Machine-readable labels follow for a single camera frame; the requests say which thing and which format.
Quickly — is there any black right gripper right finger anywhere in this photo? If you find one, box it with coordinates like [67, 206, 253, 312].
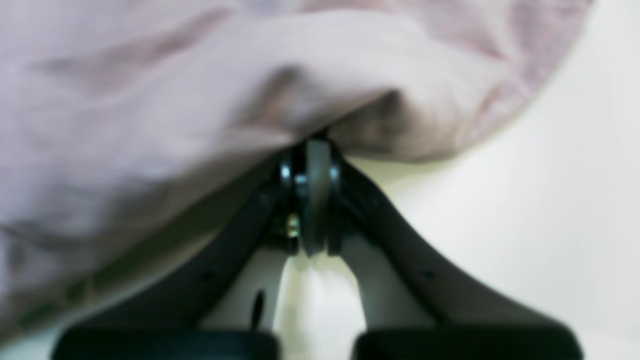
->
[314, 140, 584, 360]

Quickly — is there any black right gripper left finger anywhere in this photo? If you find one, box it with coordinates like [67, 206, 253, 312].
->
[51, 140, 316, 360]

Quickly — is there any mauve pink t-shirt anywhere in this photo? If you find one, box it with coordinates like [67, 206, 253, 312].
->
[0, 0, 592, 334]

